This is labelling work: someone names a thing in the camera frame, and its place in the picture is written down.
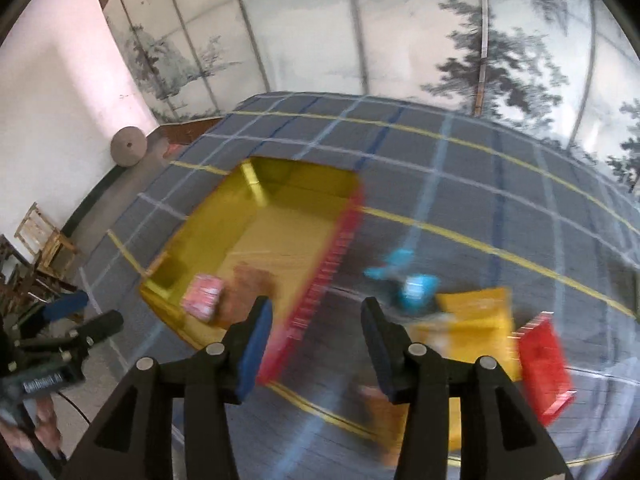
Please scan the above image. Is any black cable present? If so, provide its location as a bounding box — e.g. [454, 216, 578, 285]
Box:
[55, 389, 108, 427]

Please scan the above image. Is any blue wrapped candy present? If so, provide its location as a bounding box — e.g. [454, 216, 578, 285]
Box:
[397, 274, 441, 313]
[365, 247, 416, 281]

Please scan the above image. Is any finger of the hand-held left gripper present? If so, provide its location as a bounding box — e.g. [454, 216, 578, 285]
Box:
[41, 290, 91, 322]
[14, 310, 125, 362]

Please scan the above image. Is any painted folding screen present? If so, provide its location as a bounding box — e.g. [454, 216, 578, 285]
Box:
[96, 0, 640, 196]

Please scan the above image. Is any grey plaid tablecloth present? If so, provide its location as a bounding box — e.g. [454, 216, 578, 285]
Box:
[80, 91, 640, 480]

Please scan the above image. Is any gold box with red side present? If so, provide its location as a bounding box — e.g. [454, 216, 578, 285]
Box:
[139, 156, 365, 386]

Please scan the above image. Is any orange brown snack packet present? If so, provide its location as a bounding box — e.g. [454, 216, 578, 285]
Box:
[360, 385, 412, 463]

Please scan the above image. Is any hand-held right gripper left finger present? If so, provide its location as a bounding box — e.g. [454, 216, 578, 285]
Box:
[60, 296, 274, 480]

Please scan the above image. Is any person's left hand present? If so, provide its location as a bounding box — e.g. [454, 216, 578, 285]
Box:
[30, 394, 64, 456]

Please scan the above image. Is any dark wooden chair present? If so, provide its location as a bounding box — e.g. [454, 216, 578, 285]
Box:
[0, 234, 66, 313]

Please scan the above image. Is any yellow snack packet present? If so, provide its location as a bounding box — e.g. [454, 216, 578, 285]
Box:
[407, 287, 521, 453]

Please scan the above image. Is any red snack packet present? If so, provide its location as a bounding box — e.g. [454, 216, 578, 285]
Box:
[515, 312, 576, 428]

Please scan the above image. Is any round stone disc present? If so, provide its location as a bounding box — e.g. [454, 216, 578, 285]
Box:
[111, 126, 147, 167]

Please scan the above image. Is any pink snack packet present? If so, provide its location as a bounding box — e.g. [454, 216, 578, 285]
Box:
[181, 274, 224, 323]

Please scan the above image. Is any light wooden chair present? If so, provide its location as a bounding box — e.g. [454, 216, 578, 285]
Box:
[14, 202, 81, 286]

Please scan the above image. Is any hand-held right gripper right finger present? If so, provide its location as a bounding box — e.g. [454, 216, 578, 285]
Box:
[361, 296, 576, 480]

